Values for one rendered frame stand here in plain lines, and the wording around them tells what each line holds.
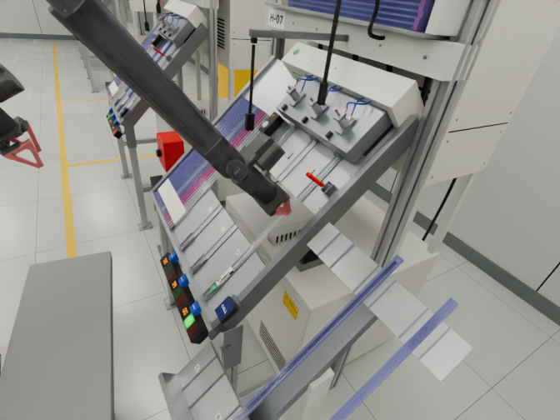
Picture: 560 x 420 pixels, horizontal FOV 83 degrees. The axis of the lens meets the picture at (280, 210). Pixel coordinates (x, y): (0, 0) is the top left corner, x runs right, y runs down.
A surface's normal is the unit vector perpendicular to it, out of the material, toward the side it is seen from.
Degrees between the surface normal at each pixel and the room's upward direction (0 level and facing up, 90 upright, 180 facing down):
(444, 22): 90
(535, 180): 90
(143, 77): 91
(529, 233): 90
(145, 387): 0
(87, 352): 0
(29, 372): 0
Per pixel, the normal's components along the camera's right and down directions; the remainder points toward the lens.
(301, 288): 0.11, -0.82
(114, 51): 0.50, 0.55
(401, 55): -0.86, 0.21
